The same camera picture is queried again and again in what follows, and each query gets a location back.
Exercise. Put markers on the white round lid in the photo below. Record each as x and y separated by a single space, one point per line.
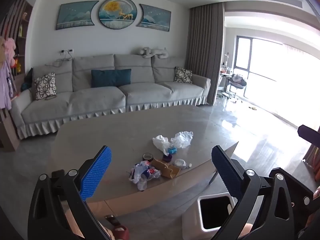
179 163

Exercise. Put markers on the purple cup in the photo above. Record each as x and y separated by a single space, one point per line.
167 158

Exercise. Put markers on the grey fabric sofa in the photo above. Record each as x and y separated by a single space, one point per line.
140 92

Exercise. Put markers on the dark tape roll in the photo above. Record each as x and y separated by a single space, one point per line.
148 157

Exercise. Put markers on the wooden wall shelf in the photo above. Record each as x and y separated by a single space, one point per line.
23 30

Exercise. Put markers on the large window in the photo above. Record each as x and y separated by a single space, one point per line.
275 75

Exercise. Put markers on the teal rectangular pillow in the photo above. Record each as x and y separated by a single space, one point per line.
111 78

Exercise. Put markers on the blue curved wall art panel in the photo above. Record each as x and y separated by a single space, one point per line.
76 16
153 17

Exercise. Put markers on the large clear plastic bag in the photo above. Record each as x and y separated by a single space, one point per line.
182 140

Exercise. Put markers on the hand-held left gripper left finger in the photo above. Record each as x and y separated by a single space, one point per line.
97 172

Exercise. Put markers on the red slipper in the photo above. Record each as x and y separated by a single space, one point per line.
121 232

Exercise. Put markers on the colourful crumpled plastic wrapper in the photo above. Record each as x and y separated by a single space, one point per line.
143 175

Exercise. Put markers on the blue packet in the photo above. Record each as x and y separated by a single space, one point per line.
172 150

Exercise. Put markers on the round deer wall art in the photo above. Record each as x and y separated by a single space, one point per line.
117 12

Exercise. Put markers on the grey plush toy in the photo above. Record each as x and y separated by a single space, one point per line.
152 52

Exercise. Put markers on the purple garment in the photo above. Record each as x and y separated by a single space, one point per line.
7 85

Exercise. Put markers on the white trash bin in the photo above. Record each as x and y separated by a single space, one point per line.
192 230

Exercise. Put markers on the chair with clutter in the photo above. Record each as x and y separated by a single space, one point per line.
237 82

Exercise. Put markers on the floral black white pillow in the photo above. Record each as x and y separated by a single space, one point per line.
45 86
183 75

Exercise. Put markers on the white paper towel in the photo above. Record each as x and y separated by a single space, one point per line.
161 143

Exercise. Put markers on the dark cloth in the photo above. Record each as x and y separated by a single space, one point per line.
27 80

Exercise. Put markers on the white wall outlet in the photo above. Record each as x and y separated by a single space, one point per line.
70 51

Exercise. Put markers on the grey brown curtain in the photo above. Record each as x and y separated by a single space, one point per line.
205 52

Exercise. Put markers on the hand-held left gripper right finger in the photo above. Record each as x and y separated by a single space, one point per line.
227 175

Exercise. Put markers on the brown paper bag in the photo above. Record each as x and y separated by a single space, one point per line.
166 168

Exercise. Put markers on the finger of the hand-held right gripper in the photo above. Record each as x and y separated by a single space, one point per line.
310 133

